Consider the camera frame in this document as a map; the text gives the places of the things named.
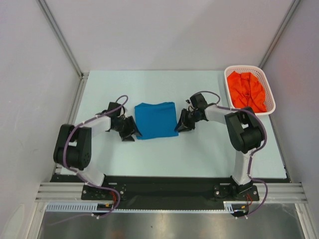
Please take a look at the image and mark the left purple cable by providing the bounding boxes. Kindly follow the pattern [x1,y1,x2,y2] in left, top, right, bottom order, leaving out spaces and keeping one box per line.
[47,95,129,226]

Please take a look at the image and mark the right aluminium corner post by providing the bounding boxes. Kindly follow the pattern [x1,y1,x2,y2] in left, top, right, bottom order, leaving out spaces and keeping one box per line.
[258,0,303,69]

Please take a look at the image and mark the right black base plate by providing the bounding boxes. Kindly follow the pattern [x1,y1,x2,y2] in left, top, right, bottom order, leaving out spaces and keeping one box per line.
[213,183,260,202]

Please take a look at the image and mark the left aluminium corner post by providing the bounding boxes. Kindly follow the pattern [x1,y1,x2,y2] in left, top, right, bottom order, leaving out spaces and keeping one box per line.
[34,0,84,78]

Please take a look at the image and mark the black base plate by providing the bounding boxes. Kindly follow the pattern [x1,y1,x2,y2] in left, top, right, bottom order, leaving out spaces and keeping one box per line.
[213,183,260,202]
[81,176,128,201]

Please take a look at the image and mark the white slotted cable duct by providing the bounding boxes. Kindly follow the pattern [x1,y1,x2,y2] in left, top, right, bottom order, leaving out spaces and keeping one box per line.
[46,202,247,214]

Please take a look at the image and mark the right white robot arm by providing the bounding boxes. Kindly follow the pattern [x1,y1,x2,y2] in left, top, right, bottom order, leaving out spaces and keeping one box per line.
[174,91,267,200]

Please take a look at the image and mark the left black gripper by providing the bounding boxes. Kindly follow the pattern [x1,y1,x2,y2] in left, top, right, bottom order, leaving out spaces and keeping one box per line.
[112,116,142,141]

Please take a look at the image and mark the white plastic basket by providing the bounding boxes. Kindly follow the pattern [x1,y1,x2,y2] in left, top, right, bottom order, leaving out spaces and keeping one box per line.
[224,65,276,116]

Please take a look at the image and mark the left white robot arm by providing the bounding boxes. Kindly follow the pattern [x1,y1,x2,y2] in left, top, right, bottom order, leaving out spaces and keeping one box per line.
[53,102,142,199]

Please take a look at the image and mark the orange t shirt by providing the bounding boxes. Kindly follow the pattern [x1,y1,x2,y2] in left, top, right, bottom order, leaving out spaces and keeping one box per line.
[227,71,267,113]

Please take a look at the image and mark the aluminium front rail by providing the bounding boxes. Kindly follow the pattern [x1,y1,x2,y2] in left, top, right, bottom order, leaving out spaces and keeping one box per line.
[36,182,307,203]

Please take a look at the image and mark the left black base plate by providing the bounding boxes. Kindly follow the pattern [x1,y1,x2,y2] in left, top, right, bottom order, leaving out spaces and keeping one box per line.
[81,176,128,201]

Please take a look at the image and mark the blue t shirt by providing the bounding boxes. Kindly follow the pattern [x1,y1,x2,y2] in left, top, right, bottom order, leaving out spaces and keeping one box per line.
[135,102,179,140]

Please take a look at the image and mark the aluminium corner post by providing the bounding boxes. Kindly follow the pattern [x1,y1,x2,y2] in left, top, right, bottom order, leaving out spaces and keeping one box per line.
[258,0,303,69]
[34,0,84,78]

